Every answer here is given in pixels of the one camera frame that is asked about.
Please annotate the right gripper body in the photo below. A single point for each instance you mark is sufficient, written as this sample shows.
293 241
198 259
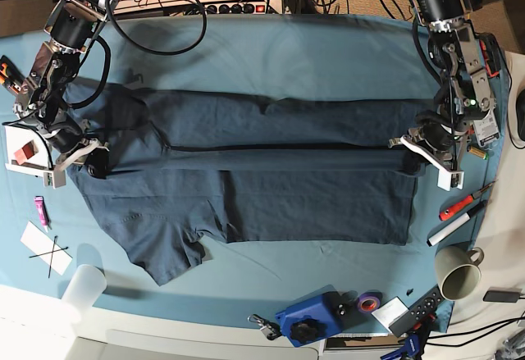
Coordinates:
63 136

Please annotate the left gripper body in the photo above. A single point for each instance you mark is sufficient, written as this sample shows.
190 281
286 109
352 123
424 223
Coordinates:
440 132

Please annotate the dark blue T-shirt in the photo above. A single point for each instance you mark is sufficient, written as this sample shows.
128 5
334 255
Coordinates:
237 168

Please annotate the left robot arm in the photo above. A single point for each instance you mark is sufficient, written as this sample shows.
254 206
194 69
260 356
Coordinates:
452 53

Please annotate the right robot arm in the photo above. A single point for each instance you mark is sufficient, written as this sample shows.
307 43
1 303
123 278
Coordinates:
73 28

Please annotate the small red wooden block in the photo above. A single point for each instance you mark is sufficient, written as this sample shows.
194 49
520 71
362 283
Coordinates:
26 153

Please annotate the AA battery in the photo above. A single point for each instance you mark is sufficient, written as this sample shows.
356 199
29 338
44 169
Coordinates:
478 152

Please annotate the white notepad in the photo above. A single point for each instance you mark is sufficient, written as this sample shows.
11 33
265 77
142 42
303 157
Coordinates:
17 137

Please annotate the clear plastic bit case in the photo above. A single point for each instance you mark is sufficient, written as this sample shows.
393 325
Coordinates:
486 130

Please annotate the pink glue tube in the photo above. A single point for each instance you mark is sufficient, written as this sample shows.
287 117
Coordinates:
42 212

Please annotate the black white marker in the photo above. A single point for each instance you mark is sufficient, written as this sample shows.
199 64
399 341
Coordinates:
455 224

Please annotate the orange black utility knife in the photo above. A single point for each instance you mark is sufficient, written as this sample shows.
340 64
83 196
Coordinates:
11 79

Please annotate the black hairpin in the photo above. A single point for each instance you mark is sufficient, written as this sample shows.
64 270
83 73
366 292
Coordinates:
49 252
50 266

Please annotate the light blue table cloth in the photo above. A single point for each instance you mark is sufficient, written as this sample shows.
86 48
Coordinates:
308 57

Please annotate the computer mouse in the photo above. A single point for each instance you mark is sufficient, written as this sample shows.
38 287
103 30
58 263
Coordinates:
520 114

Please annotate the orange black tool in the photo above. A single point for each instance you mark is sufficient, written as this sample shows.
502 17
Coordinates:
490 53

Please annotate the white paper card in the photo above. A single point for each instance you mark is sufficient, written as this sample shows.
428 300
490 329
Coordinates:
39 242

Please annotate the translucent plastic cup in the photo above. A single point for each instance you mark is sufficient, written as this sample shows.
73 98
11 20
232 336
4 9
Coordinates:
85 287

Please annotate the beige ceramic mug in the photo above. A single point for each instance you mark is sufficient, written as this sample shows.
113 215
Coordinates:
457 271

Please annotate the purple tape roll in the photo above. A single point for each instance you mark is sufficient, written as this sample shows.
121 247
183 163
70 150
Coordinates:
369 302

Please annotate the black remote control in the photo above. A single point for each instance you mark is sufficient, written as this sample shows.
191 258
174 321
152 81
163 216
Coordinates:
418 312

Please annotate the white sticky note pad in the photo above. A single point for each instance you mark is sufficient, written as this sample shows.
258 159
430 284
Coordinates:
388 313

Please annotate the black power adapter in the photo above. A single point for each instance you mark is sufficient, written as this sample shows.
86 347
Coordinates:
501 296

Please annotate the blue plastic box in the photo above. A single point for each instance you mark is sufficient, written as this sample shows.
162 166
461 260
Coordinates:
322 308

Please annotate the blue clamp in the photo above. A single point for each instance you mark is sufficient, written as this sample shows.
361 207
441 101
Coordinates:
414 344

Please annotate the black knob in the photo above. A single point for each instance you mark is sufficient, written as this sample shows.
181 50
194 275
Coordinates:
304 331

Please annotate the metal carabiner keyring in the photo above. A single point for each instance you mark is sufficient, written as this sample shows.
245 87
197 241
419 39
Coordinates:
270 330

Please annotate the red handled screwdriver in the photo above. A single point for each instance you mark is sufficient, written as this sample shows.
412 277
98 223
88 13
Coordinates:
451 210

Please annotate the power strip with red switch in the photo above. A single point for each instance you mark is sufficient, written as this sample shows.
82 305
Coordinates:
257 8

